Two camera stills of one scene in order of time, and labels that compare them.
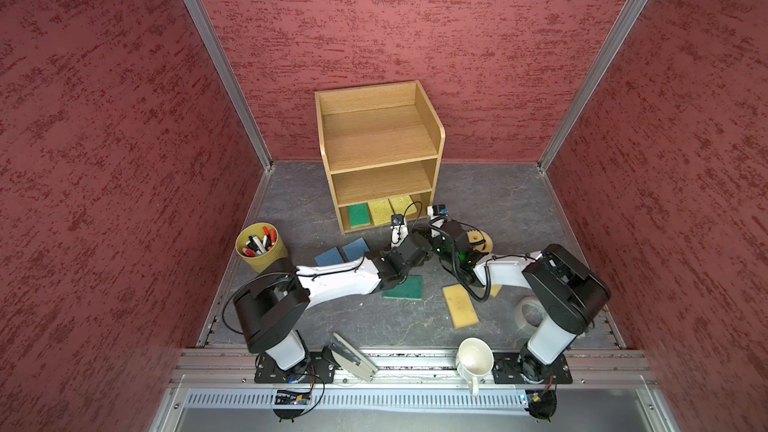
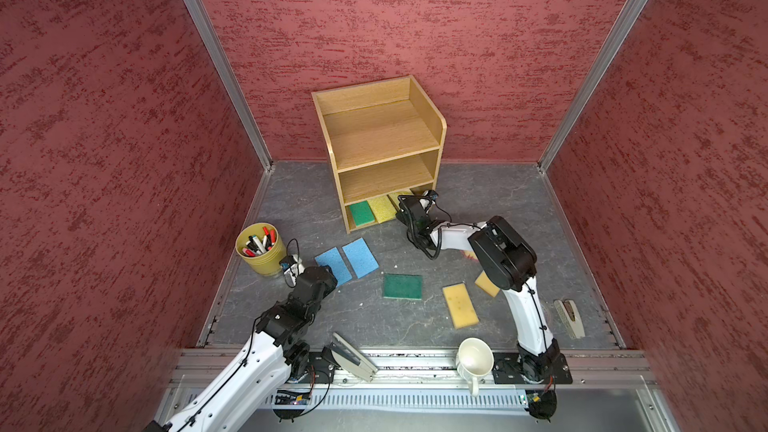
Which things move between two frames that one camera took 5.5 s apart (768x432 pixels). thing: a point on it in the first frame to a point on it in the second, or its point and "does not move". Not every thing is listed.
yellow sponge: [382, 212] does not move
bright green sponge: [358, 215] does not move
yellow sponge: [462, 310] does not move
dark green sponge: [411, 288] does not move
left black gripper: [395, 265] to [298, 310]
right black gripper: [431, 234] to [401, 215]
